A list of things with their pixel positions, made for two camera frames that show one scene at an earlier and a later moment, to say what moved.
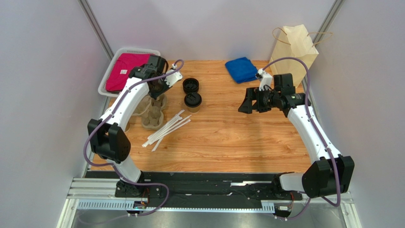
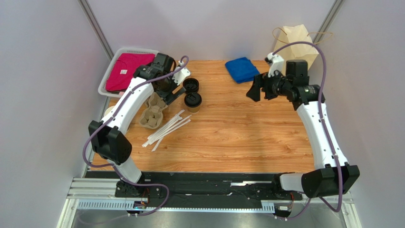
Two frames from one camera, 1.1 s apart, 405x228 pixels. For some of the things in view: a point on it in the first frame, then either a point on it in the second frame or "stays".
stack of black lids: [190, 85] stays
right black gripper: [256, 100] -> [265, 86]
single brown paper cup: [193, 109] stays
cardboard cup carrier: [150, 110] stays
